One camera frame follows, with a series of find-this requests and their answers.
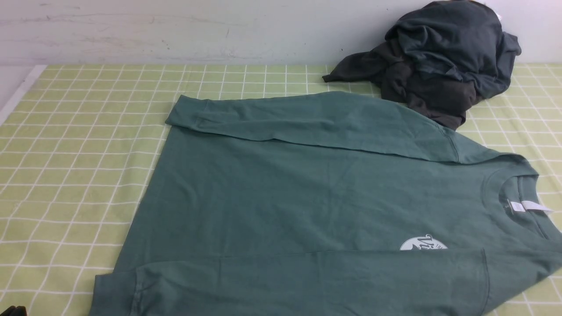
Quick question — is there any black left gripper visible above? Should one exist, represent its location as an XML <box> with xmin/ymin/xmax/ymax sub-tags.
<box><xmin>0</xmin><ymin>305</ymin><xmax>28</xmax><ymax>316</ymax></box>

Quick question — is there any green long-sleeved shirt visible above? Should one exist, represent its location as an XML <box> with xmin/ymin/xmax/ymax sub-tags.
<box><xmin>90</xmin><ymin>92</ymin><xmax>561</xmax><ymax>316</ymax></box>

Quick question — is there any green checkered tablecloth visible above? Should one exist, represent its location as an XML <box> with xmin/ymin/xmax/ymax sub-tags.
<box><xmin>1</xmin><ymin>64</ymin><xmax>561</xmax><ymax>316</ymax></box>

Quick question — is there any dark grey crumpled garment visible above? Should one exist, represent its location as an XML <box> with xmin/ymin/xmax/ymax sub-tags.
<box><xmin>322</xmin><ymin>37</ymin><xmax>483</xmax><ymax>131</ymax></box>

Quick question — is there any dark teal crumpled garment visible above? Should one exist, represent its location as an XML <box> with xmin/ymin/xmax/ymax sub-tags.
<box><xmin>385</xmin><ymin>0</ymin><xmax>522</xmax><ymax>99</ymax></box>

